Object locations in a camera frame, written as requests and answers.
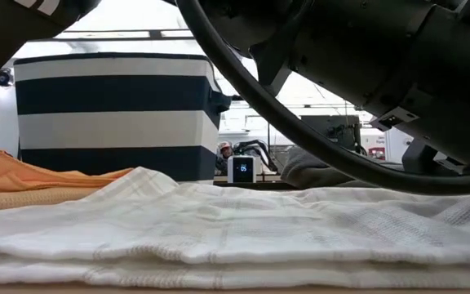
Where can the white towel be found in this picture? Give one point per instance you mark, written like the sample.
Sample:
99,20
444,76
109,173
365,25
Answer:
235,228

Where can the black hanging camera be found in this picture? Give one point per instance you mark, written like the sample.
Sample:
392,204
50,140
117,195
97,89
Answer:
3,78

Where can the grey towel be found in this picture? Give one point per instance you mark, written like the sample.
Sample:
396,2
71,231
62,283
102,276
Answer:
308,171

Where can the black monitor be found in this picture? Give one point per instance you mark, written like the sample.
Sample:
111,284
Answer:
337,126

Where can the person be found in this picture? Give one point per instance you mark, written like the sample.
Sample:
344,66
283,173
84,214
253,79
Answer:
224,149

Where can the black background robot arm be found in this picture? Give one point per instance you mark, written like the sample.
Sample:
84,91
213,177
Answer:
259,147

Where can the black bent pipe stand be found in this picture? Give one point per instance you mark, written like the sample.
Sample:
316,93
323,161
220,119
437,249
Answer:
238,98

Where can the white timer with display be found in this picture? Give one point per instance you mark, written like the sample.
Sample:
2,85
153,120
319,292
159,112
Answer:
242,168

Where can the orange towel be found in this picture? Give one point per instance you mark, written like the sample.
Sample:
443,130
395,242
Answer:
35,175

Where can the navy white striped fabric bin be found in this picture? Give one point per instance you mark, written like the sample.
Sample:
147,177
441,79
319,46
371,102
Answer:
116,130

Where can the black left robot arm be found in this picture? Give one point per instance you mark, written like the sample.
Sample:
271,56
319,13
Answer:
6,28

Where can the tan waffle towel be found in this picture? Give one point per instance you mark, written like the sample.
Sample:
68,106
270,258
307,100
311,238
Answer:
23,200

